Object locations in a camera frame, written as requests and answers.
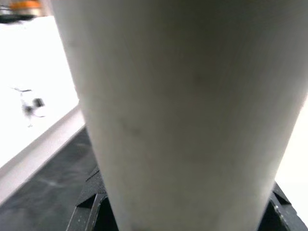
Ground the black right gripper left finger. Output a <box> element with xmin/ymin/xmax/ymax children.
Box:
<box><xmin>64</xmin><ymin>166</ymin><xmax>118</xmax><ymax>231</ymax></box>

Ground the black power adapter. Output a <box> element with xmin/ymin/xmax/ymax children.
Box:
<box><xmin>33</xmin><ymin>97</ymin><xmax>46</xmax><ymax>108</ymax></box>

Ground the looped black adapter cable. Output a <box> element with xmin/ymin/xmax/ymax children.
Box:
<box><xmin>11</xmin><ymin>86</ymin><xmax>46</xmax><ymax>128</ymax></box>

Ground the white plastic table leg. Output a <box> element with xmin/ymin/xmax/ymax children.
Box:
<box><xmin>49</xmin><ymin>0</ymin><xmax>308</xmax><ymax>231</ymax></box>

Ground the black tablecloth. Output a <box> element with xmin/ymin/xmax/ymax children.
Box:
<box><xmin>0</xmin><ymin>125</ymin><xmax>106</xmax><ymax>231</ymax></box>

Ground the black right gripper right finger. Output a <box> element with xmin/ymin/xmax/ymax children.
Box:
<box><xmin>259</xmin><ymin>181</ymin><xmax>308</xmax><ymax>231</ymax></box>

